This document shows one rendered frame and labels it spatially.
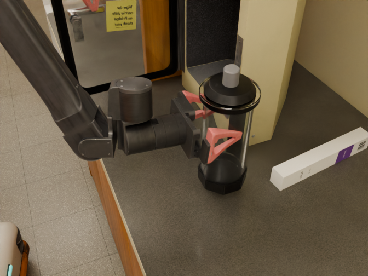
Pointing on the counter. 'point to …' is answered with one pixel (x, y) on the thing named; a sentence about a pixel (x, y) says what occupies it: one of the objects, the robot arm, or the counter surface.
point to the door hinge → (181, 35)
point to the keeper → (239, 51)
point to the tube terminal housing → (264, 57)
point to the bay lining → (211, 30)
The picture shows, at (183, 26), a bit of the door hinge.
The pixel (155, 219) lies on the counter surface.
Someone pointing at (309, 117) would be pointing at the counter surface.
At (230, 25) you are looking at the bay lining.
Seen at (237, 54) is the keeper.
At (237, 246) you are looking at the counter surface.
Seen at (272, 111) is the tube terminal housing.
